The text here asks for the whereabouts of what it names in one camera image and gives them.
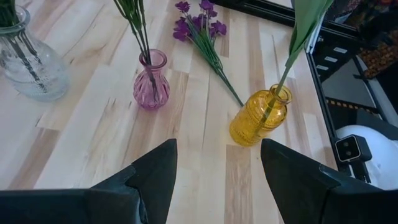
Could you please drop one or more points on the amber glass vase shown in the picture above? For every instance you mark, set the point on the amber glass vase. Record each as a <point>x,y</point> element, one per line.
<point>255,124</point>

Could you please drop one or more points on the orange yellow artificial tulip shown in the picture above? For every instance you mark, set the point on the orange yellow artificial tulip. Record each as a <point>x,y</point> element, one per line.
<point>306,25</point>

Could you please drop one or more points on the white round object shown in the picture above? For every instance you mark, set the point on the white round object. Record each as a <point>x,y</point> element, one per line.
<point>385,161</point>

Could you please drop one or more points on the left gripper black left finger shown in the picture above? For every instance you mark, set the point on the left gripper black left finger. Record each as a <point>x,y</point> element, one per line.
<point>93,208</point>

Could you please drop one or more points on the pink glass vase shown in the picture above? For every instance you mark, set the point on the pink glass vase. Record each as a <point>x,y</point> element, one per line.
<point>149,93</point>

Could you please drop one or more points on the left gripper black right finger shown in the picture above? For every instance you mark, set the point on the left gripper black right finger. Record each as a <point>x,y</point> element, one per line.
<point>311,202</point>

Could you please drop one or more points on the clear glass vase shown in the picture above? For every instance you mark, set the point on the clear glass vase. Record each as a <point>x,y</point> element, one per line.
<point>31,77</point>

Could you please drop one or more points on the dark patterned fabric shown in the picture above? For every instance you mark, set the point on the dark patterned fabric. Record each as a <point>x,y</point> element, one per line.
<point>379,56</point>

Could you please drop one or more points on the black camera box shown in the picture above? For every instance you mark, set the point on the black camera box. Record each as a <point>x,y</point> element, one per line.
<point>348,151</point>

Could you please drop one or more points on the purple artificial flower bunch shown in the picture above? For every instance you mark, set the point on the purple artificial flower bunch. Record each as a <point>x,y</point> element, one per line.
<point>136,18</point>
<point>205,37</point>

